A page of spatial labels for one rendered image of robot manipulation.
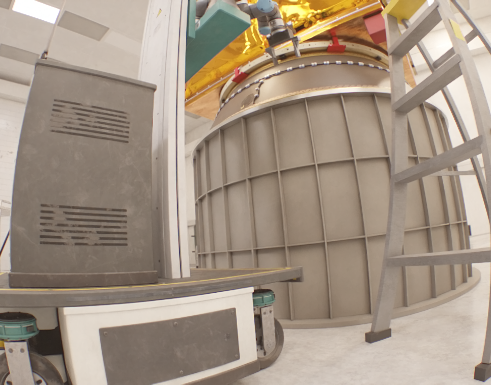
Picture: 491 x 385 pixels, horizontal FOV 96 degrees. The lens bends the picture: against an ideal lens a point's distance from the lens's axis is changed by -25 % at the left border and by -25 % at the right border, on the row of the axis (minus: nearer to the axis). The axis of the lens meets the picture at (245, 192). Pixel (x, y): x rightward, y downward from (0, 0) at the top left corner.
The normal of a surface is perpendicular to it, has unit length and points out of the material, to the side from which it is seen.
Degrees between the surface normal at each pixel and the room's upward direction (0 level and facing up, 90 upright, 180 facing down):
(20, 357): 90
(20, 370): 90
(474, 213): 90
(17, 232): 90
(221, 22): 180
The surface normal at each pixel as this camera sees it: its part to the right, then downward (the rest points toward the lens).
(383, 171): -0.01, -0.21
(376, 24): -0.65, -0.11
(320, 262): -0.35, -0.17
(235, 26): 0.07, 0.98
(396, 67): 0.20, -0.16
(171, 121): 0.65, -0.21
